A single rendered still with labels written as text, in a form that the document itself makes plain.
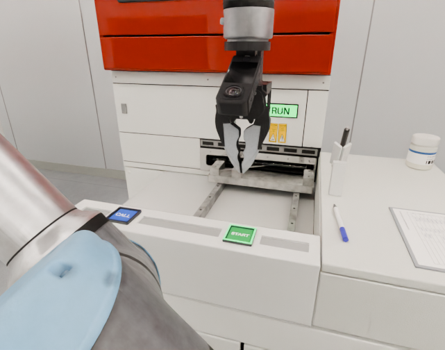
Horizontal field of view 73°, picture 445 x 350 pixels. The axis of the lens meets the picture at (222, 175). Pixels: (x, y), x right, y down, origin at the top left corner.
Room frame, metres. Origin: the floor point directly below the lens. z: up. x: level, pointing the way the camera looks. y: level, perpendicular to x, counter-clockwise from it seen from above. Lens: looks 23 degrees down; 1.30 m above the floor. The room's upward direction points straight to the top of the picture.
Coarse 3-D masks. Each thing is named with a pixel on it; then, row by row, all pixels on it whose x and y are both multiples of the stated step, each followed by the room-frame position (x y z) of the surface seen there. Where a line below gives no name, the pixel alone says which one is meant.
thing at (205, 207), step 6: (216, 186) 0.96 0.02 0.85; (222, 186) 0.98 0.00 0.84; (210, 192) 0.91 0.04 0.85; (216, 192) 0.91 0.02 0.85; (210, 198) 0.87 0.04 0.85; (216, 198) 0.91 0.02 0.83; (204, 204) 0.82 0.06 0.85; (210, 204) 0.85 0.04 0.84; (198, 210) 0.78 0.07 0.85; (204, 210) 0.79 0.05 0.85; (198, 216) 0.75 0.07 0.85; (204, 216) 0.79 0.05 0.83
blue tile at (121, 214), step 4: (116, 212) 0.57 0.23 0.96; (120, 212) 0.57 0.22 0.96; (124, 212) 0.57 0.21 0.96; (128, 212) 0.57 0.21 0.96; (132, 212) 0.57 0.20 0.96; (112, 216) 0.56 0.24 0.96; (116, 216) 0.56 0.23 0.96; (120, 216) 0.56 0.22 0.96; (124, 216) 0.56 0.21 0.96; (128, 216) 0.56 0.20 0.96; (132, 216) 0.56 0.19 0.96; (124, 220) 0.54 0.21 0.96
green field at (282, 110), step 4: (272, 104) 1.05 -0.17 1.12; (272, 108) 1.05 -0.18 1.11; (276, 108) 1.04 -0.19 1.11; (280, 108) 1.04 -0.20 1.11; (284, 108) 1.04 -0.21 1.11; (288, 108) 1.03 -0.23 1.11; (292, 108) 1.03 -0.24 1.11; (296, 108) 1.03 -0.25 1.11; (272, 112) 1.05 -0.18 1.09; (276, 112) 1.04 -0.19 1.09; (280, 112) 1.04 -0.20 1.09; (284, 112) 1.04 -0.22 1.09; (288, 112) 1.03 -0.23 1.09; (292, 112) 1.03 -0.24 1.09; (280, 116) 1.04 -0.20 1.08; (284, 116) 1.04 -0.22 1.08; (288, 116) 1.03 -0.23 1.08; (292, 116) 1.03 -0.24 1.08
